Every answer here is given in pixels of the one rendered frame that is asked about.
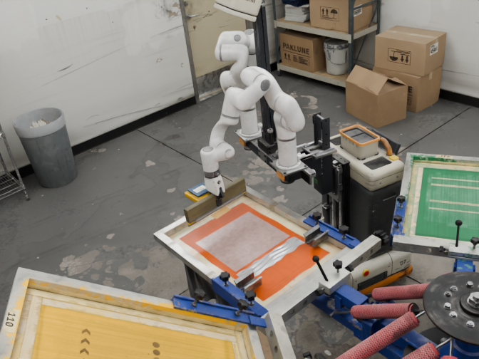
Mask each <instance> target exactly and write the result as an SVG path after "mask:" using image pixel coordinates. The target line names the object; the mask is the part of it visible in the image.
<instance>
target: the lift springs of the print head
mask: <svg viewBox="0 0 479 359"><path fill-rule="evenodd" d="M428 284H429V283H422V284H414V285H406V286H390V287H381V288H375V289H374V290H373V291H372V294H364V295H365V296H373V299H374V300H375V301H395V300H408V299H422V298H423V294H424V291H425V289H426V287H427V285H428ZM420 311H422V312H421V313H420ZM340 313H350V314H351V316H352V317H353V318H354V319H396V320H395V321H394V322H392V323H390V324H388V325H387V326H386V327H384V328H382V329H381V330H379V331H378V332H376V333H374V334H373V335H371V336H370V337H368V338H367V339H366V340H363V341H362V342H360V343H359V344H358V345H356V346H354V347H353V348H351V349H350V350H348V351H346V352H345V353H343V354H342V355H340V356H339V357H337V358H335V359H367V358H369V357H370V356H372V355H373V354H375V353H377V352H379V351H380V350H381V349H383V348H385V347H386V346H387V345H389V344H391V343H392V342H394V341H395V340H397V339H399V338H400V337H402V336H403V335H405V334H407V333H408V332H410V331H412V330H413V329H414V328H416V327H418V326H419V323H420V321H419V320H418V319H417V318H418V317H420V316H422V315H423V314H424V313H425V310H424V309H419V307H418V305H417V304H416V303H387V304H372V305H357V306H353V307H352V308H351V311H341V312H334V314H340ZM453 339H454V338H451V337H450V338H449V339H448V340H445V341H444V342H442V343H441V344H439V345H437V346H436V347H435V346H434V344H433V343H430V342H427V343H426V344H424V345H422V346H421V347H420V348H418V349H416V350H414V351H413V352H412V353H409V354H408V355H407V356H405V357H403V358H402V359H438V358H439V357H440V356H439V355H440V353H439V351H438V349H439V348H440V347H442V346H443V345H445V344H446V343H448V342H450V349H449V355H444V356H443V357H441V359H457V358H456V357H453V356H452V352H453Z"/></svg>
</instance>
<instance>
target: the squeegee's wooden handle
mask: <svg viewBox="0 0 479 359"><path fill-rule="evenodd" d="M246 191H247V190H246V184H245V179H244V178H243V177H240V178H238V179H236V180H235V181H233V182H231V183H229V184H227V185H225V192H223V194H224V196H225V197H223V198H222V203H223V202H226V201H227V200H228V199H230V198H232V197H234V196H235V195H237V194H239V193H240V192H246ZM216 206H217V204H216V196H215V194H213V193H212V194H209V195H208V196H206V197H204V198H203V199H201V200H199V201H197V202H196V203H194V204H192V205H190V206H189V207H186V208H185V209H184V213H185V218H186V222H188V223H190V224H191V223H192V222H194V221H195V219H196V218H198V217H200V216H201V215H203V214H204V213H206V212H208V211H210V210H211V209H213V208H215V207H216Z"/></svg>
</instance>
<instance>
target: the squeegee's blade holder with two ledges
mask: <svg viewBox="0 0 479 359"><path fill-rule="evenodd" d="M243 194H244V193H243V192H240V193H239V194H237V195H235V196H234V197H232V198H230V199H228V200H227V201H226V202H223V203H222V204H221V205H220V206H218V207H215V208H213V209H211V210H210V211H208V212H206V213H204V214H203V215H201V216H200V217H198V218H196V219H195V221H196V222H198V221H199V220H201V219H203V218H204V217H206V216H207V215H209V214H211V213H213V212H215V211H216V210H218V209H219V208H221V207H223V206H225V205H226V204H228V203H230V202H231V201H233V200H235V199H236V198H238V197H240V196H242V195H243Z"/></svg>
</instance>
